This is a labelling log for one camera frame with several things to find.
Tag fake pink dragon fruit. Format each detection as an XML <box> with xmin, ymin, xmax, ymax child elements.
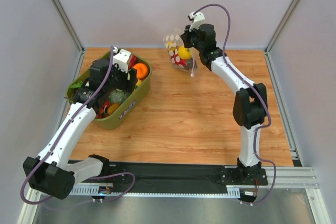
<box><xmin>128</xmin><ymin>54</ymin><xmax>137</xmax><ymax>69</ymax></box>

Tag fake purple grapes in bag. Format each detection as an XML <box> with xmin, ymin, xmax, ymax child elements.
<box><xmin>177</xmin><ymin>59</ymin><xmax>197</xmax><ymax>72</ymax></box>

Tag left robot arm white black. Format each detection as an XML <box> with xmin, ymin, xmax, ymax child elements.
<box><xmin>23</xmin><ymin>58</ymin><xmax>137</xmax><ymax>199</ymax></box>

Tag black base mat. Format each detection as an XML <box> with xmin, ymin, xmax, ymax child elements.
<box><xmin>78</xmin><ymin>160</ymin><xmax>269</xmax><ymax>194</ymax></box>

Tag fake yellow lemon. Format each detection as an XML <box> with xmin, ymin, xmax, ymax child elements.
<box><xmin>177</xmin><ymin>46</ymin><xmax>192</xmax><ymax>60</ymax></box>

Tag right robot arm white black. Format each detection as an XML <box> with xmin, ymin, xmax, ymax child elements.
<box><xmin>181</xmin><ymin>24</ymin><xmax>268</xmax><ymax>186</ymax></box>

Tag clear zip top bag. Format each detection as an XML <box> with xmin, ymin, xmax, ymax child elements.
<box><xmin>162</xmin><ymin>27</ymin><xmax>198</xmax><ymax>78</ymax></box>

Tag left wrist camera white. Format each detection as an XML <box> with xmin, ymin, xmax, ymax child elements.
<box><xmin>113</xmin><ymin>49</ymin><xmax>132</xmax><ymax>73</ymax></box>

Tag fake yellow fruit in bin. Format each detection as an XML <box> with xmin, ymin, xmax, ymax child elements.
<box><xmin>135</xmin><ymin>79</ymin><xmax>142</xmax><ymax>89</ymax></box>

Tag fake orange persimmon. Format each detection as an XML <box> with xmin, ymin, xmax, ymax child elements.
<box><xmin>133</xmin><ymin>63</ymin><xmax>150</xmax><ymax>80</ymax></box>

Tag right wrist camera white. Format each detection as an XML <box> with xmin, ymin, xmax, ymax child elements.
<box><xmin>188</xmin><ymin>12</ymin><xmax>205</xmax><ymax>31</ymax></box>

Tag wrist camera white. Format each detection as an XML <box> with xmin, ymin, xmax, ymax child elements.
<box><xmin>188</xmin><ymin>12</ymin><xmax>205</xmax><ymax>31</ymax></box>
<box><xmin>113</xmin><ymin>49</ymin><xmax>132</xmax><ymax>73</ymax></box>

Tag fake broccoli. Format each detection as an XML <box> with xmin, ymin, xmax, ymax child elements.
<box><xmin>109</xmin><ymin>90</ymin><xmax>131</xmax><ymax>104</ymax></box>

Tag fake red apple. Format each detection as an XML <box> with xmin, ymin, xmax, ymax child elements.
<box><xmin>171</xmin><ymin>54</ymin><xmax>187</xmax><ymax>69</ymax></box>

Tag olive green plastic bin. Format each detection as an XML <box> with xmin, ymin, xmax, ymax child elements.
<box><xmin>66</xmin><ymin>47</ymin><xmax>152</xmax><ymax>130</ymax></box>

